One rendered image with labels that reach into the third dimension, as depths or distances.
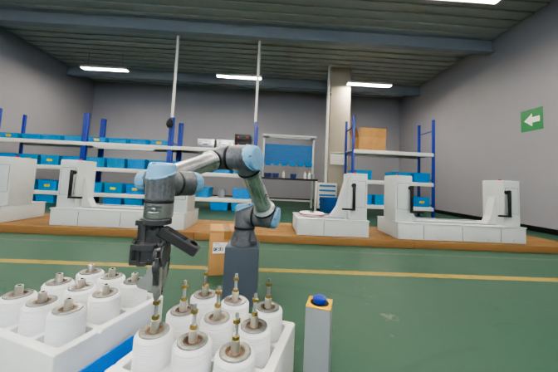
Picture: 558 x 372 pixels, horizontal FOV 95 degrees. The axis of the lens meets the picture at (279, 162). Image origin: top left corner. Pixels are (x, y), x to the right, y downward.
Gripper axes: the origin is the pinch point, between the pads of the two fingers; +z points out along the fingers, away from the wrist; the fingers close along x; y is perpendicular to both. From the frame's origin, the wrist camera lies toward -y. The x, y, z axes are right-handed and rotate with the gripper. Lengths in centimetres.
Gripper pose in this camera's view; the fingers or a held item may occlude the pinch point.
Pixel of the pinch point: (159, 294)
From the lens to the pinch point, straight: 83.5
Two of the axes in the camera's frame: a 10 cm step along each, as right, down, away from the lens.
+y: -10.0, -0.5, -0.8
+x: 0.8, -0.7, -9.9
